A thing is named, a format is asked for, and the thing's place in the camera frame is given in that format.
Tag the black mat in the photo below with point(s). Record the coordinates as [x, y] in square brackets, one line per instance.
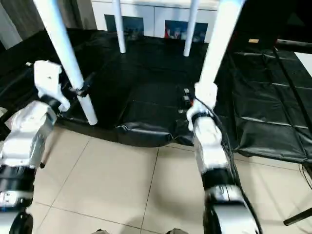
[146, 97]

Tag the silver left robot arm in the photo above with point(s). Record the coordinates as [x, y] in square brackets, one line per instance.
[24, 126]

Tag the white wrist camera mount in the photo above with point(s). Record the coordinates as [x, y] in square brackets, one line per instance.
[46, 78]
[206, 95]

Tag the black folding table frame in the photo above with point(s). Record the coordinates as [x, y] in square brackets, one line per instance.
[297, 217]

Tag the white cabinet with glass doors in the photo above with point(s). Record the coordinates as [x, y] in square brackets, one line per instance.
[151, 9]

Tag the white plastic table leg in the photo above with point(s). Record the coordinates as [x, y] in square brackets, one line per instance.
[219, 44]
[120, 26]
[63, 48]
[191, 26]

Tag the black metal bar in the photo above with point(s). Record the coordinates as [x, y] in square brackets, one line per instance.
[295, 44]

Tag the grey curtain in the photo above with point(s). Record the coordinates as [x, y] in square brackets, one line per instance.
[29, 19]

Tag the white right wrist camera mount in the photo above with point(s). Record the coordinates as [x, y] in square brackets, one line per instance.
[206, 95]

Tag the small yellow tag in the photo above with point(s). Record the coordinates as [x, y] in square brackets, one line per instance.
[253, 40]

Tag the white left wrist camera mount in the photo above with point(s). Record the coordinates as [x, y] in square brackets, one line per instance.
[46, 78]

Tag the white flat panel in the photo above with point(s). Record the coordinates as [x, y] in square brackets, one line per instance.
[304, 61]

